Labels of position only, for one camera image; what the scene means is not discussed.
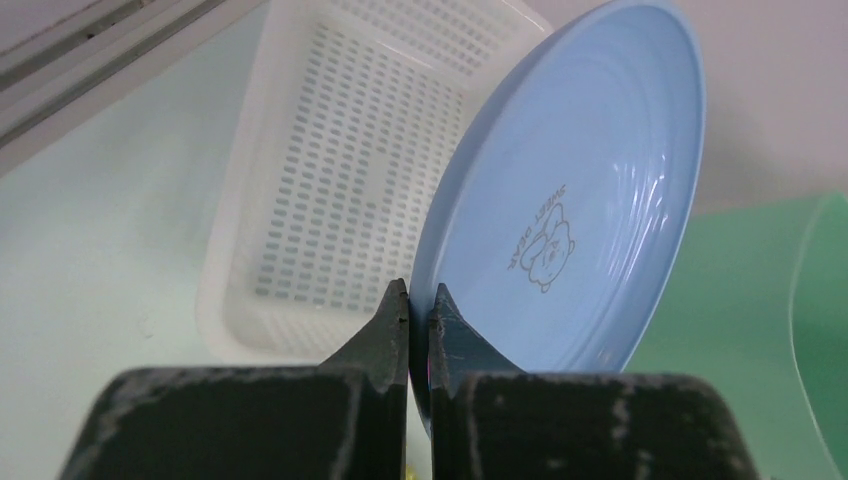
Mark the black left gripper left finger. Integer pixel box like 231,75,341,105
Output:
61,279,409,479

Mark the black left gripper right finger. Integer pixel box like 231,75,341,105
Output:
427,286,759,479

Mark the white perforated plastic basket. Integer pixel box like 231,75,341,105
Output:
195,1,552,364

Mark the blue plate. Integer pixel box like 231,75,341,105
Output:
409,1,706,426

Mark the green plastic bin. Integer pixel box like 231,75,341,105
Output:
628,193,847,479

